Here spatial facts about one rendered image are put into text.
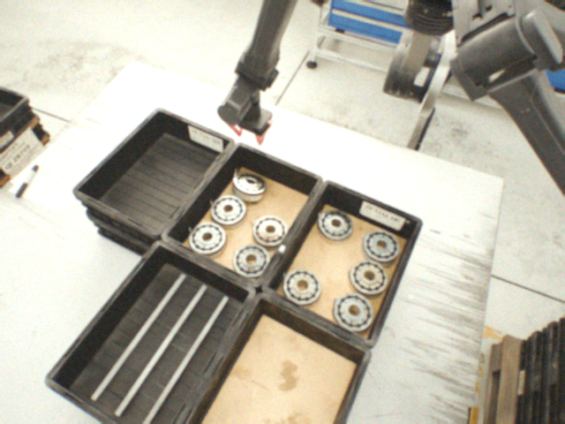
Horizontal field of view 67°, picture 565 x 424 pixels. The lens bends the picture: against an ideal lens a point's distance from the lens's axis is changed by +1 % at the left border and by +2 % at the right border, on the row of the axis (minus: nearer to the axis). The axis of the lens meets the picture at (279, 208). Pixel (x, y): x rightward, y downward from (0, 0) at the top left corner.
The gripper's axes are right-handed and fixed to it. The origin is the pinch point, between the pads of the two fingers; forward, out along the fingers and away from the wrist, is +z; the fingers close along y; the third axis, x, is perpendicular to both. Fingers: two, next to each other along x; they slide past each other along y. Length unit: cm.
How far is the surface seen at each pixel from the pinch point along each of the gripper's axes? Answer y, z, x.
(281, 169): 6.2, 17.3, 6.7
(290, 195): 11.4, 24.3, 3.9
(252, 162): -4.1, 20.0, 6.5
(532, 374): 112, 81, 11
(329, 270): 32.7, 23.4, -13.6
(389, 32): -6, 76, 172
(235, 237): 4.2, 23.4, -17.5
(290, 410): 39, 22, -50
